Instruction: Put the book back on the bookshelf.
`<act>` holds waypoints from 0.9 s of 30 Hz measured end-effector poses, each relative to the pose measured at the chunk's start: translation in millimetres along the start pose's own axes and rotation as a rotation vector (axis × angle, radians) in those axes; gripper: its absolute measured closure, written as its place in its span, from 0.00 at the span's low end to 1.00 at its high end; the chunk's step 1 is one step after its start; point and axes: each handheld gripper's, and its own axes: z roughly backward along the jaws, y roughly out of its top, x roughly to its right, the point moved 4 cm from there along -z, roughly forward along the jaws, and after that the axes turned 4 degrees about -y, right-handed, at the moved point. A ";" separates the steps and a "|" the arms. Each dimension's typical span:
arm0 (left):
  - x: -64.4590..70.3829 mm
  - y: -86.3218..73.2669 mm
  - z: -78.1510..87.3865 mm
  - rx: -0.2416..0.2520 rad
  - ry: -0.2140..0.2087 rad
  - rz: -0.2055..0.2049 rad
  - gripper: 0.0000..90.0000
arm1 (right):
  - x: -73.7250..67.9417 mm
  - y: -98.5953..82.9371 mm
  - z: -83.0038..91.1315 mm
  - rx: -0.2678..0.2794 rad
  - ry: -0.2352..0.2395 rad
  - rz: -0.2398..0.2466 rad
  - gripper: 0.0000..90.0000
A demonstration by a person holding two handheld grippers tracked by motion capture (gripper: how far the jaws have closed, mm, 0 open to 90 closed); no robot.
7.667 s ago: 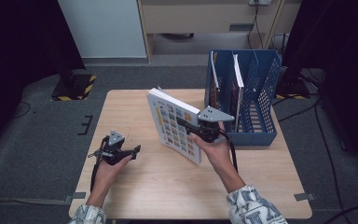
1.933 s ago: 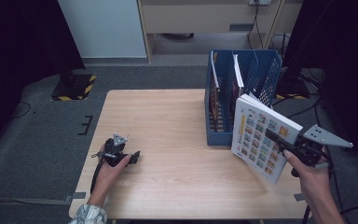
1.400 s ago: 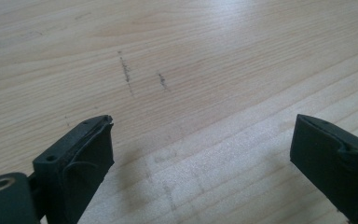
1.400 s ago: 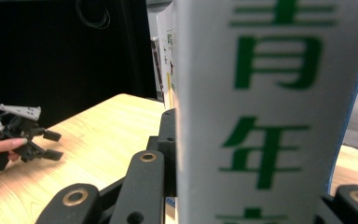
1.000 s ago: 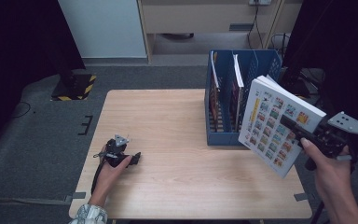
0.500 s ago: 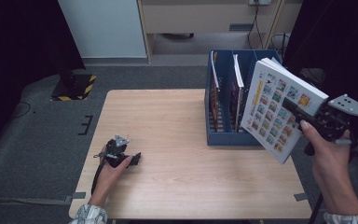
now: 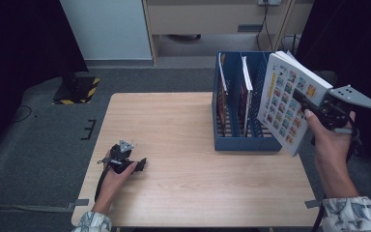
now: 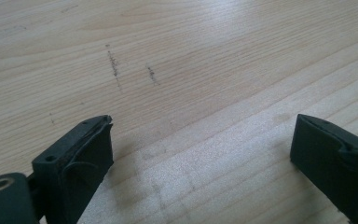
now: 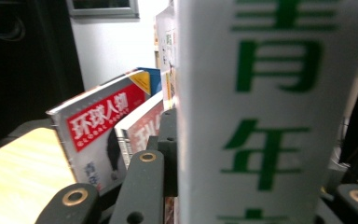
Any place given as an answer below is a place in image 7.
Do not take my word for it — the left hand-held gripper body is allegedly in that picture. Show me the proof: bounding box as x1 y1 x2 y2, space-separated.
97 138 139 175

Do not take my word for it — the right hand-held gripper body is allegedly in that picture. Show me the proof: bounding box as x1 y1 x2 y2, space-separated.
315 84 371 134

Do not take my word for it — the thick white book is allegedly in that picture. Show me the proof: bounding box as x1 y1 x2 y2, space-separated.
256 50 334 158

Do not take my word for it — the blue plastic file rack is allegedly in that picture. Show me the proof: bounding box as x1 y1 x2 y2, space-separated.
212 50 284 153

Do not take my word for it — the brown cover magazine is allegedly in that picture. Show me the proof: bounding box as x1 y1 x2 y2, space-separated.
216 52 230 134

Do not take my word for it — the person's right hand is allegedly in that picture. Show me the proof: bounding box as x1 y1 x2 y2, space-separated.
303 109 357 166

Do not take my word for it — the person's left hand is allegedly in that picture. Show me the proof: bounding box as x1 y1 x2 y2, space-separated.
93 160 139 215

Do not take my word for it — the grey tape strip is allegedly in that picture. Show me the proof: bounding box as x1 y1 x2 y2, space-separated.
67 198 90 211
303 198 324 210

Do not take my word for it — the black striped stand base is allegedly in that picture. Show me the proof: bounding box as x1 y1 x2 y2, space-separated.
52 72 100 105

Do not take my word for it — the white power strip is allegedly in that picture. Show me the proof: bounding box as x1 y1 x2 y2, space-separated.
258 0 283 7

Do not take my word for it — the white cabinet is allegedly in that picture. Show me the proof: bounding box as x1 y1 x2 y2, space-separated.
59 0 153 61

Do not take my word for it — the light wooden desk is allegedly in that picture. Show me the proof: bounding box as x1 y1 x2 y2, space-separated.
141 0 315 67

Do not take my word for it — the left hand-held gripper cable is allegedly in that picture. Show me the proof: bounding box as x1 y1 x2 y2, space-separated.
95 151 111 203

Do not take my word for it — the coiled black cable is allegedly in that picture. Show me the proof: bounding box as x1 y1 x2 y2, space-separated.
279 33 301 53

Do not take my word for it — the black power cable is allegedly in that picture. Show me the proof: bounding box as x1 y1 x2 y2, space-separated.
255 4 274 51

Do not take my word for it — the grey drawer handle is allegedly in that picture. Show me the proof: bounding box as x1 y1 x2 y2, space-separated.
237 24 264 34

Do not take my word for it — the black floor cable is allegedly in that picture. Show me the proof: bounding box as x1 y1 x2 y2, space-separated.
8 104 33 125

